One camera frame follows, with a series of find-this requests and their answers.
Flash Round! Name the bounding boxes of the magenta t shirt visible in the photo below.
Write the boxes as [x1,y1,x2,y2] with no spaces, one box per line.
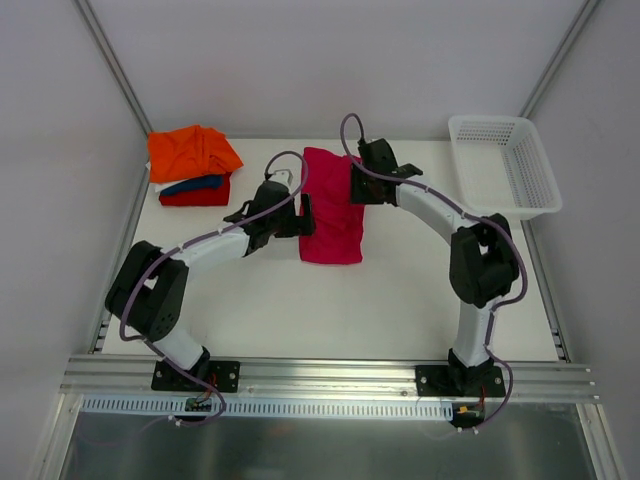
[299,147,365,265]

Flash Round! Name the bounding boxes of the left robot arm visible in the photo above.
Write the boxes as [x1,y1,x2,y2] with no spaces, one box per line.
[105,179,315,390]

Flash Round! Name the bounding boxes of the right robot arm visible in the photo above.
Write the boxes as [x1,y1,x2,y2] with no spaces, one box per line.
[350,139,524,397]

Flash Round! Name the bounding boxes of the red folded t shirt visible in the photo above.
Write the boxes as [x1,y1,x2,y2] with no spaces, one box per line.
[159,176,231,207]

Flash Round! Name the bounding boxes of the blue folded t shirt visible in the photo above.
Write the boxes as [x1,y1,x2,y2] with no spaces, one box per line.
[160,175,225,196]

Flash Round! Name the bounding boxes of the orange folded t shirt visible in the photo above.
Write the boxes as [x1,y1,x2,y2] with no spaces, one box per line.
[147,125,244,184]

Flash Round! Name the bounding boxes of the white plastic basket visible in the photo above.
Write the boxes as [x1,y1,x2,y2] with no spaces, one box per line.
[448,115,563,221]

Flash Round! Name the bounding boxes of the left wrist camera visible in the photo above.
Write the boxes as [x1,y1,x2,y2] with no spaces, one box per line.
[265,168,293,191]

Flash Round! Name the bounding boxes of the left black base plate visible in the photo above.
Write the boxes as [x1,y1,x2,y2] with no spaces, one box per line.
[151,359,241,393]

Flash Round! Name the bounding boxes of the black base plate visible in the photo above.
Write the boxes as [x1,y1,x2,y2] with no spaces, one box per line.
[151,359,241,393]
[415,364,506,398]

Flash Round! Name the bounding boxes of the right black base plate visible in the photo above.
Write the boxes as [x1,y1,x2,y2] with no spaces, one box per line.
[415,364,506,398]

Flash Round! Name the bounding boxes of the aluminium mounting rail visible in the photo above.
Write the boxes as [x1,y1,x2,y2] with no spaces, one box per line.
[60,355,602,404]

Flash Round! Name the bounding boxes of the white slotted cable duct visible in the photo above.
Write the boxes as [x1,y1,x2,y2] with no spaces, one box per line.
[81,395,454,421]

